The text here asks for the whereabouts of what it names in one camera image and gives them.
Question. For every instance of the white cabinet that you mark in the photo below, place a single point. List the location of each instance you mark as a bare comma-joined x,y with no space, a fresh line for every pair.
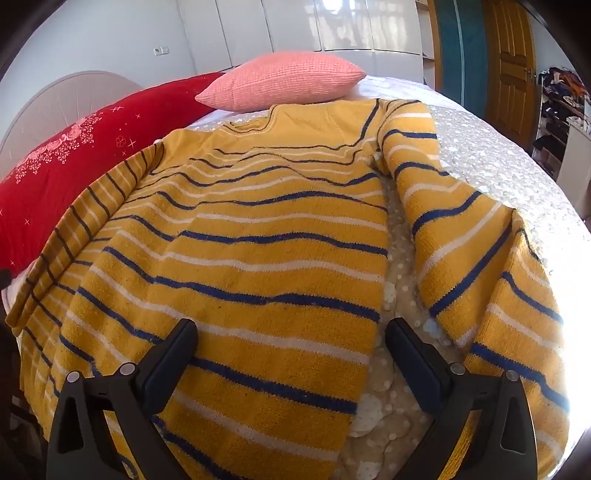
575,147

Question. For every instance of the wooden door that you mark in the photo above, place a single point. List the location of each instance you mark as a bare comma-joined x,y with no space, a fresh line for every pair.
510,69

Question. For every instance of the pale round headboard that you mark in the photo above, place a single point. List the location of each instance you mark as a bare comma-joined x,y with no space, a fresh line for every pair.
55,101

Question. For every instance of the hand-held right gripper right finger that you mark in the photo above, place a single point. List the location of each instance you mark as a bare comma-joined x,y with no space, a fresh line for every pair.
414,364

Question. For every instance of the teal door panel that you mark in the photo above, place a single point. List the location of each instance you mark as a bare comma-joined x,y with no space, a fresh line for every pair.
461,55

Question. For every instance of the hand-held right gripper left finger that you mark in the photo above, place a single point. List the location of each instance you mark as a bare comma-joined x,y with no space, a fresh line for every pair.
171,367

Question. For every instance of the cluttered clothes shelf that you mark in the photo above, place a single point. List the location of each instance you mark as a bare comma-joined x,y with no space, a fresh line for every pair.
558,92

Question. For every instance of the beige dotted quilt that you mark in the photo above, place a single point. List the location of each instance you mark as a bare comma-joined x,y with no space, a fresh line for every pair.
485,152

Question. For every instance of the pink knitted pillow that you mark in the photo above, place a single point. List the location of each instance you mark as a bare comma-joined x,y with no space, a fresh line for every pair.
277,81

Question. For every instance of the yellow striped sweater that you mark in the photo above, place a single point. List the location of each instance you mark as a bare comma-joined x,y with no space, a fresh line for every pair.
258,258

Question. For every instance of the white glossy wardrobe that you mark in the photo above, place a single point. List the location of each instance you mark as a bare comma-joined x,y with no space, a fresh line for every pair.
277,23

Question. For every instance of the red floral pillow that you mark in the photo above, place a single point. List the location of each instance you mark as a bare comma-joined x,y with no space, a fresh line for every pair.
69,161

